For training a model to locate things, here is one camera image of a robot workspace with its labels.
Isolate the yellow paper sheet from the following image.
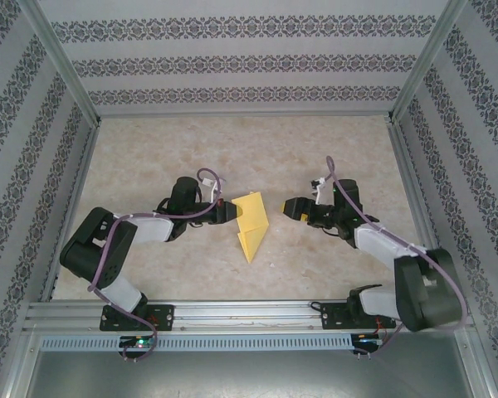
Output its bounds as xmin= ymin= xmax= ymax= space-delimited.
xmin=231 ymin=191 xmax=270 ymax=264

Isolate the grey metal sheet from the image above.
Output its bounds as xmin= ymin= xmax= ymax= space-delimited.
xmin=7 ymin=331 xmax=495 ymax=398

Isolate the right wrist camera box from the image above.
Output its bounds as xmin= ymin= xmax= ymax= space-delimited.
xmin=310 ymin=176 xmax=328 ymax=204

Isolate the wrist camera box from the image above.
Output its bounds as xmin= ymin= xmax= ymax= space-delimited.
xmin=201 ymin=177 xmax=219 ymax=202
xmin=310 ymin=176 xmax=328 ymax=204

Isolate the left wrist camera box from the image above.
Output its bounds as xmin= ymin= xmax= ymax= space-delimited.
xmin=201 ymin=177 xmax=219 ymax=202

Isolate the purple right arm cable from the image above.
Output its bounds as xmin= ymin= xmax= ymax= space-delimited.
xmin=325 ymin=155 xmax=469 ymax=362

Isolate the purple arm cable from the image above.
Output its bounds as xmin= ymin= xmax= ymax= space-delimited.
xmin=325 ymin=155 xmax=469 ymax=362
xmin=87 ymin=167 xmax=227 ymax=364

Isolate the aluminium side rail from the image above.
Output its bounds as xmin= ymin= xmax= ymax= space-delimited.
xmin=39 ymin=122 xmax=103 ymax=302
xmin=388 ymin=119 xmax=456 ymax=299

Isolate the aluminium back rail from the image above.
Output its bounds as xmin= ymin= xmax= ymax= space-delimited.
xmin=97 ymin=109 xmax=393 ymax=121

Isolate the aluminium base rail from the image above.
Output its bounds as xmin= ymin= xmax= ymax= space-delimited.
xmin=22 ymin=297 xmax=476 ymax=332

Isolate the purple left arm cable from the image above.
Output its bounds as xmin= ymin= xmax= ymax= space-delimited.
xmin=87 ymin=167 xmax=227 ymax=364

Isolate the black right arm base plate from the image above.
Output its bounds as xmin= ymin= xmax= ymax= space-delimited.
xmin=320 ymin=301 xmax=395 ymax=332

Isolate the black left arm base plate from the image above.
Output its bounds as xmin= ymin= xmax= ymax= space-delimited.
xmin=99 ymin=303 xmax=175 ymax=332

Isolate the grey slotted cable duct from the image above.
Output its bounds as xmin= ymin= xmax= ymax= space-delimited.
xmin=39 ymin=334 xmax=354 ymax=352

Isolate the aluminium frame post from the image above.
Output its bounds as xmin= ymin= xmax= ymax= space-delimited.
xmin=388 ymin=0 xmax=468 ymax=124
xmin=16 ymin=0 xmax=103 ymax=128

